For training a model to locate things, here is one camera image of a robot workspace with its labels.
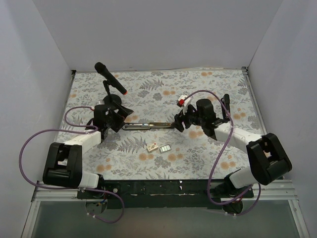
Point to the staple strips pack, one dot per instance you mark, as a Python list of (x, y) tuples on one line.
[(164, 148)]

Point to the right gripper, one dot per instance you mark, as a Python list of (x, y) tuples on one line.
[(181, 120)]

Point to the floral patterned table mat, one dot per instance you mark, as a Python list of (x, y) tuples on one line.
[(152, 95)]

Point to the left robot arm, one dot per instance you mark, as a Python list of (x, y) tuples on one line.
[(64, 164)]

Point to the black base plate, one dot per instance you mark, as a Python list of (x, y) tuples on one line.
[(162, 193)]

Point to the aluminium frame rail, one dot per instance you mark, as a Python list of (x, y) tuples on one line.
[(277, 190)]

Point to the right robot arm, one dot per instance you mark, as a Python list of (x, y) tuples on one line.
[(268, 160)]

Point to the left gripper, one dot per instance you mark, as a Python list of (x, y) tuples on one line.
[(118, 121)]

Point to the black microphone stand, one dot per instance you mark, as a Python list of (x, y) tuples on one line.
[(110, 98)]

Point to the grey black stapler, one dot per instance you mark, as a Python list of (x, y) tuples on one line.
[(147, 126)]

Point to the staple box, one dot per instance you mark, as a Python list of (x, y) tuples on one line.
[(152, 147)]

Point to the black microphone orange tip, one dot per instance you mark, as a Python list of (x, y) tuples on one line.
[(102, 70)]

